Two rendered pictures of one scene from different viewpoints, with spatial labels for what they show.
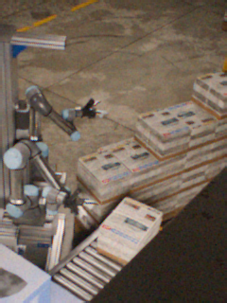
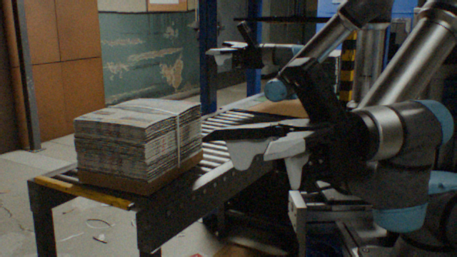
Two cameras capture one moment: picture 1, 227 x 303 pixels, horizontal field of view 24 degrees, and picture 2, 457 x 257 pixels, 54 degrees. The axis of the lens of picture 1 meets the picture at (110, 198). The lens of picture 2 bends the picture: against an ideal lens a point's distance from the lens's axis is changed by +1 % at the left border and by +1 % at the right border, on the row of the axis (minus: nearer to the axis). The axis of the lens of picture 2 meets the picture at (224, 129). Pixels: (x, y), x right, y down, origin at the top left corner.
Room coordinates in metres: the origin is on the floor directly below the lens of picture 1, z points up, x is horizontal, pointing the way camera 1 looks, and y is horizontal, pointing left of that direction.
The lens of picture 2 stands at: (4.17, 0.12, 1.39)
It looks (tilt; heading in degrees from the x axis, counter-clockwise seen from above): 16 degrees down; 179
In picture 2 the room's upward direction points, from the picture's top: straight up
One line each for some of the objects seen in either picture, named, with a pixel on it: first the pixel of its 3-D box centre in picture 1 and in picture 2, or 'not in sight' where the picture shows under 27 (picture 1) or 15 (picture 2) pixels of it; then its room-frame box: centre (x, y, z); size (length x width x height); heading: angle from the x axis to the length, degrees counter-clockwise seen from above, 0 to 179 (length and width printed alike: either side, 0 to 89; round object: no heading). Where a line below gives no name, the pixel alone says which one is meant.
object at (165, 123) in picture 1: (164, 121); not in sight; (3.82, -0.36, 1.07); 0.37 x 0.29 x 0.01; 38
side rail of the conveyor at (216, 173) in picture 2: (64, 266); (250, 165); (2.41, 0.25, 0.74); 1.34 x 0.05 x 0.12; 148
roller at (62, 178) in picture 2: not in sight; (103, 193); (2.77, -0.27, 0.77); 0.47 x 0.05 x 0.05; 58
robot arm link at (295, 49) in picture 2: (52, 194); (290, 56); (2.58, 0.37, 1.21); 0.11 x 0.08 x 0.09; 66
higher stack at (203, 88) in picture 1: (206, 145); not in sight; (4.18, -0.83, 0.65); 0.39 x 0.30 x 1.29; 39
